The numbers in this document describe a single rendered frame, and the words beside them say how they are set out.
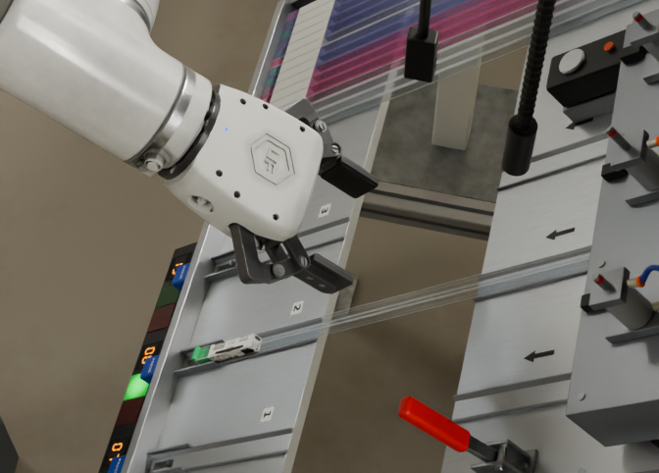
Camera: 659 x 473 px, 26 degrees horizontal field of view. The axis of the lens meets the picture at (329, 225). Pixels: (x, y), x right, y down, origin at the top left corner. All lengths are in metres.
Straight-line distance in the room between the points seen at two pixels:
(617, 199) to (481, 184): 1.37
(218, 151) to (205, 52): 1.53
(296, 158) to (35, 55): 0.22
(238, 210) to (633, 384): 0.32
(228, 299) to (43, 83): 0.47
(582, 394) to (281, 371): 0.41
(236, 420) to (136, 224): 1.10
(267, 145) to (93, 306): 1.25
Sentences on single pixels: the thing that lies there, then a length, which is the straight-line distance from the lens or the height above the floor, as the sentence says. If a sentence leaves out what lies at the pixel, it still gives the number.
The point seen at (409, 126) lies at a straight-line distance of 2.44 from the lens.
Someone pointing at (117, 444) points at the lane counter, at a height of 0.66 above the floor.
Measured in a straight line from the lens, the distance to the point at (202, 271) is 1.45.
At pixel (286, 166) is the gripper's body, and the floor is 1.09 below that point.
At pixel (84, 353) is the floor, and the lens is 2.25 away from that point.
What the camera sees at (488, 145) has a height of 0.01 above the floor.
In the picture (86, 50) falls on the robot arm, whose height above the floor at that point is 1.21.
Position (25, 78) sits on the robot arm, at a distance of 1.01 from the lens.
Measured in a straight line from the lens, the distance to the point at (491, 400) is 1.08.
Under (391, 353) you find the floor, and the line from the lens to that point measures 2.22.
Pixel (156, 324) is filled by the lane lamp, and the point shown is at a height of 0.66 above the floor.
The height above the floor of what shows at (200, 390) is 0.75.
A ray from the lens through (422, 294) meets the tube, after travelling 1.18.
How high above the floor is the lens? 1.97
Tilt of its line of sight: 57 degrees down
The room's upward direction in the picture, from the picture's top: straight up
